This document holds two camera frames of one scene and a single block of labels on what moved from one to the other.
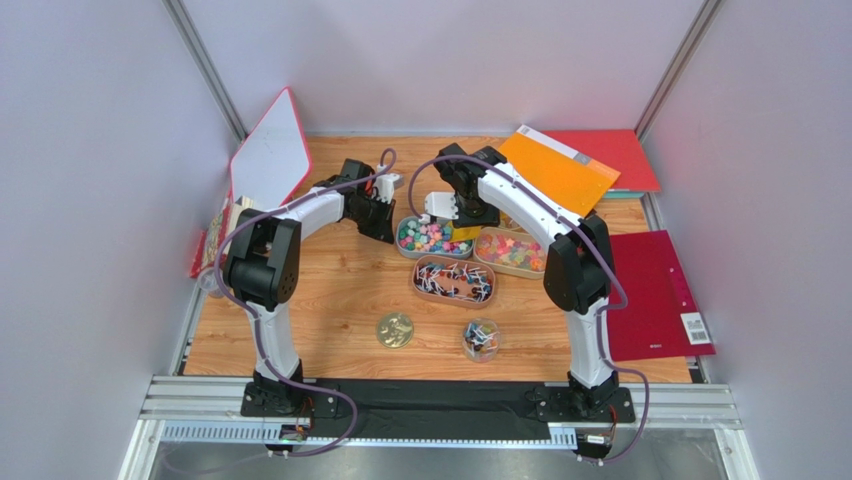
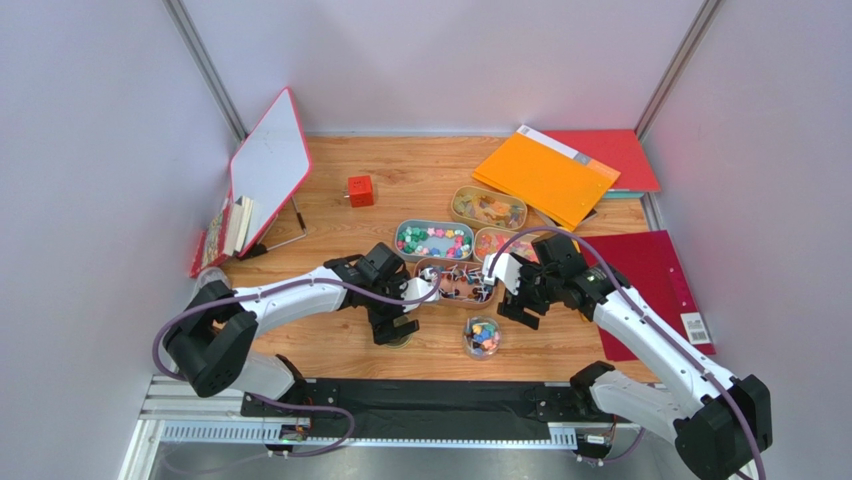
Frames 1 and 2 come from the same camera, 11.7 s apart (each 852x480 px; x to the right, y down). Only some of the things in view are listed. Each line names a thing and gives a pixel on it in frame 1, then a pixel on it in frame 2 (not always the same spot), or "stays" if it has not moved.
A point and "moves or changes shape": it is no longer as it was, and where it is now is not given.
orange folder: x=575 y=176 stays
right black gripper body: x=462 y=207 → x=527 y=296
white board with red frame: x=273 y=158 stays
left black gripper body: x=372 y=216 → x=381 y=311
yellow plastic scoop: x=466 y=232 moves or changes shape
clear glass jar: x=481 y=339 stays
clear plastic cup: x=209 y=282 stays
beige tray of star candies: x=510 y=252 stays
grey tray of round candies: x=429 y=241 stays
